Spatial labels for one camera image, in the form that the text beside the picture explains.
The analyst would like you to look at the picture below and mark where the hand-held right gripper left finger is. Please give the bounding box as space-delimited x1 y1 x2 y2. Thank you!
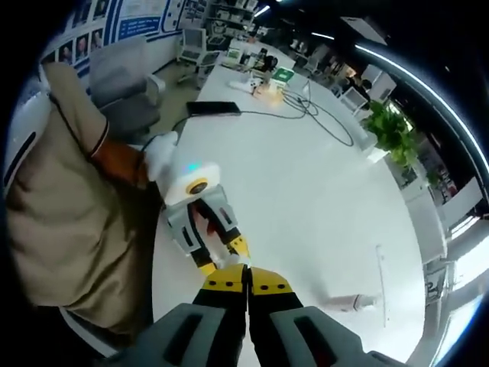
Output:
125 263 248 367

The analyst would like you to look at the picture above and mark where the white power strip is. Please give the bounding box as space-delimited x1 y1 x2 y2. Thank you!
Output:
228 77 257 94

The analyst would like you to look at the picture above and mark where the green box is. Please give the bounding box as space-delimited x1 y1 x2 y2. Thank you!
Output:
273 67 296 83

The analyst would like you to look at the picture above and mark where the person in beige shirt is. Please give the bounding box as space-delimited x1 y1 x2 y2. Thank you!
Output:
4 63 164 337

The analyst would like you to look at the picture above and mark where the person's left hand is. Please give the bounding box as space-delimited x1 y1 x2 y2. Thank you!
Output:
193 200 219 236

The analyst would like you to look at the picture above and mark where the blue white wall poster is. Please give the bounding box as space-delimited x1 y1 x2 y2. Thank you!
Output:
40 0 184 80

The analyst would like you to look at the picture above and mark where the green plant in white pot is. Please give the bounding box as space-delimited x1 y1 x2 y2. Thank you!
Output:
361 99 418 169

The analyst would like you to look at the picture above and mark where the white worn device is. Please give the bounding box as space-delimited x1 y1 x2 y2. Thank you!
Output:
2 95 51 185

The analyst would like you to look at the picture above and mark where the small wooden stand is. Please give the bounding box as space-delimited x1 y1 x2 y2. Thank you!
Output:
254 82 287 105

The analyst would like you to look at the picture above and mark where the black flat tablet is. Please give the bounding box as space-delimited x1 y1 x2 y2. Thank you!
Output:
186 100 242 118

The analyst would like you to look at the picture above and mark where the grey office chair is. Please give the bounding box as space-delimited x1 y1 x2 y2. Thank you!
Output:
88 44 166 135

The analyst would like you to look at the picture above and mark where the black cable coil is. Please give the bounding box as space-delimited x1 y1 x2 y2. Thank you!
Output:
281 88 355 148

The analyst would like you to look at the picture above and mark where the clear bottle cover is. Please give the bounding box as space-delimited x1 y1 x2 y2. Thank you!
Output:
355 292 380 311

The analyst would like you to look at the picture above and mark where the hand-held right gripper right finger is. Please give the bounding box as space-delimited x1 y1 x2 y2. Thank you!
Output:
248 266 402 367

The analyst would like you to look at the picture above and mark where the white pump bottle red label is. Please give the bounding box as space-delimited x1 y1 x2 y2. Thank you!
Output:
326 291 380 313

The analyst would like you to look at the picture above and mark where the long curved ceiling light strip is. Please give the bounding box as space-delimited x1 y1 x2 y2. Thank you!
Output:
353 42 489 184

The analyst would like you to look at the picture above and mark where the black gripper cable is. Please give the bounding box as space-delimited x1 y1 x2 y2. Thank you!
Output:
140 109 242 154

